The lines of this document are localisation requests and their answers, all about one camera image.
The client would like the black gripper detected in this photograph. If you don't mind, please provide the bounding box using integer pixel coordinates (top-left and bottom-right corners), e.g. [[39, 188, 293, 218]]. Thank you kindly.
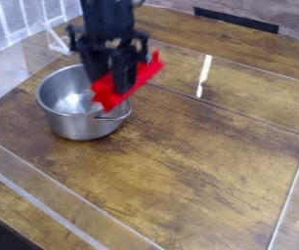
[[67, 0, 149, 95]]

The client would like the clear acrylic stand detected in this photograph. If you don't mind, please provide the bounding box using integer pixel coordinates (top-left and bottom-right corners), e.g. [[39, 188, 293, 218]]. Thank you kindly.
[[44, 21, 72, 56]]

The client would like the silver metal pot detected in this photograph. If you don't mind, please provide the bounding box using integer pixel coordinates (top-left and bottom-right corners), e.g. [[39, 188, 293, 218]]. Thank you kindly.
[[36, 64, 133, 141]]

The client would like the red rectangular block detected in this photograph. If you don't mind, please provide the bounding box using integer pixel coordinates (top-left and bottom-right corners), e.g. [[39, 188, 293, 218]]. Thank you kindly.
[[91, 50, 164, 112]]

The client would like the clear acrylic front panel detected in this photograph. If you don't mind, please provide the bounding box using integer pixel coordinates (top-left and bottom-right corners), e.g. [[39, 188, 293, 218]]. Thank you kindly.
[[0, 145, 164, 250]]

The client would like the black strip on table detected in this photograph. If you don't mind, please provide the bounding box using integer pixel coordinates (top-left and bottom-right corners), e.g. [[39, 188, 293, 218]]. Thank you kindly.
[[193, 7, 279, 34]]

